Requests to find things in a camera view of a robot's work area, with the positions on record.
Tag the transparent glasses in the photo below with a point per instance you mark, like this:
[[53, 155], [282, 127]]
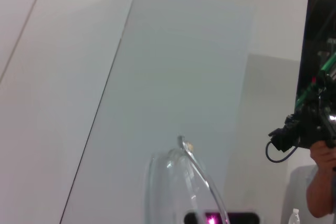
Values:
[[168, 187]]

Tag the black video camera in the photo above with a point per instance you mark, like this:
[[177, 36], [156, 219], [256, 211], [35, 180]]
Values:
[[307, 127]]

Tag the bystander's forearm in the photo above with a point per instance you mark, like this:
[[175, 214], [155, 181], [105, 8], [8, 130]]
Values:
[[323, 195]]

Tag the bystander's hand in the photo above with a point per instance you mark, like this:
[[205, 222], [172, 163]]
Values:
[[324, 155]]

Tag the clear water bottle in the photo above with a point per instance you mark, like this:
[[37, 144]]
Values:
[[294, 218]]

